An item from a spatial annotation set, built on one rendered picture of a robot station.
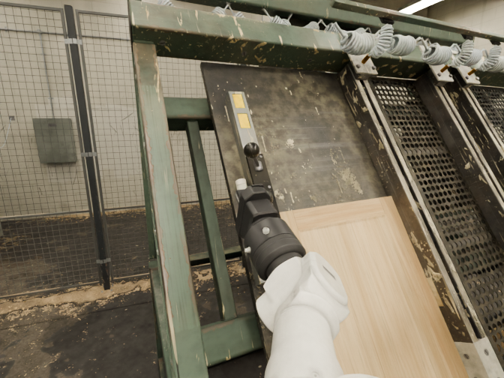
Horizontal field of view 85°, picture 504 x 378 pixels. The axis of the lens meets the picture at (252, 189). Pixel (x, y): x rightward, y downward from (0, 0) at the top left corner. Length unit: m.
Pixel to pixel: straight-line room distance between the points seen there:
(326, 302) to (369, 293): 0.50
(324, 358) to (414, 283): 0.71
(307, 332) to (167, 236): 0.40
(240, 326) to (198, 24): 0.83
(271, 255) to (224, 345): 0.33
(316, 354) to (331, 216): 0.59
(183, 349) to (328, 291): 0.34
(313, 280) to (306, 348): 0.10
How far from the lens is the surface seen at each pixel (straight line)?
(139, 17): 0.92
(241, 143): 0.78
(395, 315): 0.90
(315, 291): 0.35
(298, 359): 0.27
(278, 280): 0.43
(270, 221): 0.48
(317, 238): 0.79
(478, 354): 1.02
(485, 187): 1.36
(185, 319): 0.61
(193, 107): 0.90
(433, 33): 2.29
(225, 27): 0.97
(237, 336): 0.73
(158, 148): 0.71
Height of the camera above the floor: 1.59
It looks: 14 degrees down
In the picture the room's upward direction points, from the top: straight up
